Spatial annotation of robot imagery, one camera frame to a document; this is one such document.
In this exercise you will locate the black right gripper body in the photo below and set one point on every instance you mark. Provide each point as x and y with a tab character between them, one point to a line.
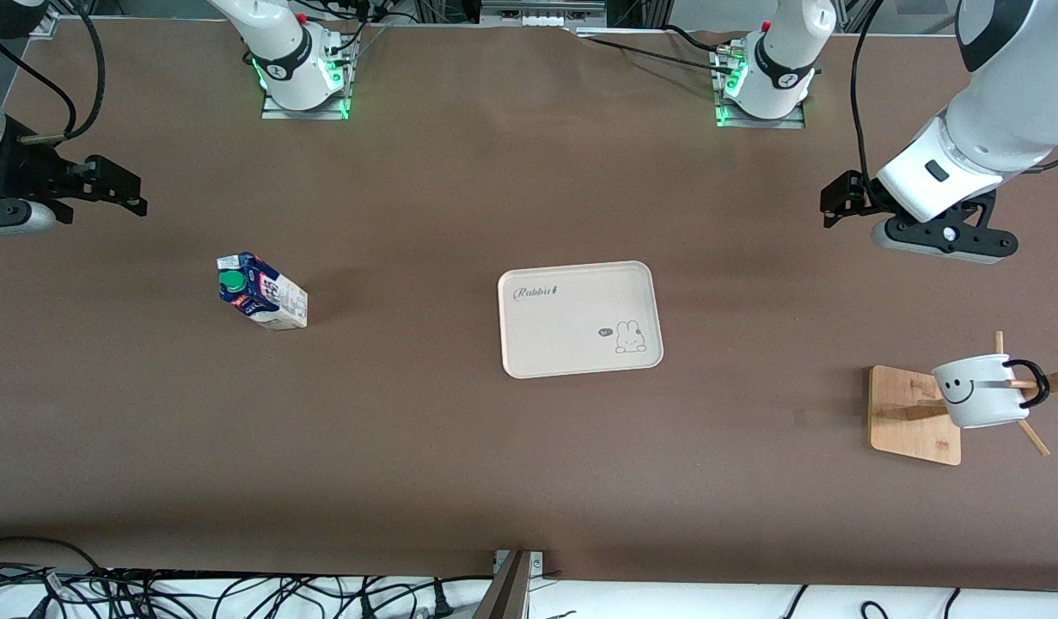
23	167

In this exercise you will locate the blue white milk carton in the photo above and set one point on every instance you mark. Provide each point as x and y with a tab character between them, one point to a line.
271	301

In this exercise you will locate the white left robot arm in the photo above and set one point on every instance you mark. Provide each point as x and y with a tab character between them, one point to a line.
1010	103

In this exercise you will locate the cream rabbit print tray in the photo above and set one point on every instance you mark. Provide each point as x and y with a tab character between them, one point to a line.
580	327

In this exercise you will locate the wooden mug rack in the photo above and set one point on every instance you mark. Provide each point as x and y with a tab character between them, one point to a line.
902	430

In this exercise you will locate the grey power strip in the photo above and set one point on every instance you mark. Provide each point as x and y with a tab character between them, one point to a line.
541	13

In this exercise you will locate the aluminium profile bar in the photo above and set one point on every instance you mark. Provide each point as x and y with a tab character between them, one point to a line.
511	593

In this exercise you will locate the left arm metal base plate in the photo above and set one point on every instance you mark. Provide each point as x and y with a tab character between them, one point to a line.
791	123

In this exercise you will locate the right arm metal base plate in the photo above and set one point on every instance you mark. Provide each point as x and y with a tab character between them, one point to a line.
279	113

